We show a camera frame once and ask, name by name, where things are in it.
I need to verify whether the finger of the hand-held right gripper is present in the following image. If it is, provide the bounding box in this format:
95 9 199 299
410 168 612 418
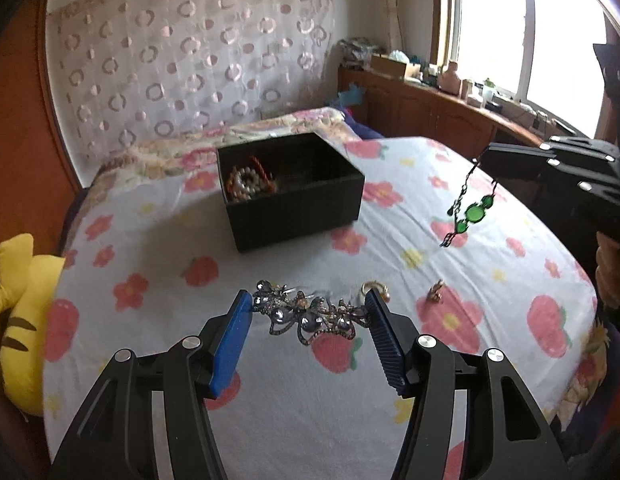
484 135 618 161
482 157 618 205

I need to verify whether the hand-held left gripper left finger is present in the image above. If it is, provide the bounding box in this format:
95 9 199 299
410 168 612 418
49 289 254 480

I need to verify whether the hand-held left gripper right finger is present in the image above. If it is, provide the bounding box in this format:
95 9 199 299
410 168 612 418
364 290 570 480

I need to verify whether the rhinestone hair clip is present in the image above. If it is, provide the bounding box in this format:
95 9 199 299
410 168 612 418
252 280 371 346

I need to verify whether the green stone necklace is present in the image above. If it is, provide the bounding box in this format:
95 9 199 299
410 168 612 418
440 157 500 248

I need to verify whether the black rectangular box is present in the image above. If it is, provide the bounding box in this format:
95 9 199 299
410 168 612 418
216 131 365 253

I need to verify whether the white pearl necklace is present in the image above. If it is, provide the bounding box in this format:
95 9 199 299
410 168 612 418
226 165 271 203

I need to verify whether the red bead bracelet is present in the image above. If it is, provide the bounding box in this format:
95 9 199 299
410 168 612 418
250 156 279 193

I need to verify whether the person's right hand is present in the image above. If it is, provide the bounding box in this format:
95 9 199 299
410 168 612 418
596 232 620 311

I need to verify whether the gold hoop earring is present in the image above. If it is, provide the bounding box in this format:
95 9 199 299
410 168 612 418
361 281 391 304

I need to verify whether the strawberry print blanket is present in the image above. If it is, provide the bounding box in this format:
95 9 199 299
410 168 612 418
42 135 598 480

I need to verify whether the pink jug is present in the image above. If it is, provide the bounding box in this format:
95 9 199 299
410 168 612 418
437 60 463 95

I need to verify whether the window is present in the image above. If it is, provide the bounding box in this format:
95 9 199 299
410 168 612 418
435 0 620 141

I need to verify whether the wooden cabinet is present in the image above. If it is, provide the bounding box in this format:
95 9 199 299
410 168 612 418
337 67 545 148

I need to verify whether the cardboard box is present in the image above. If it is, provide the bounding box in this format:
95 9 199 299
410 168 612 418
371 54 408 79

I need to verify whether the yellow plush toy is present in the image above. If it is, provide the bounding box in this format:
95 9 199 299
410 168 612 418
0 232 66 418

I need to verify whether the floral quilt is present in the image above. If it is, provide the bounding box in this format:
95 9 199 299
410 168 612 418
82 107 385 191

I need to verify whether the beige window curtain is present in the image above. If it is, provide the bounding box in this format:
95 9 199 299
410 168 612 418
365 0 405 56

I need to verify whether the brown wooden wardrobe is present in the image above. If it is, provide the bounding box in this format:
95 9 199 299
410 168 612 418
0 0 86 281

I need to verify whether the circle pattern sheer curtain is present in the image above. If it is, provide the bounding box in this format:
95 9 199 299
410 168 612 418
45 0 338 161

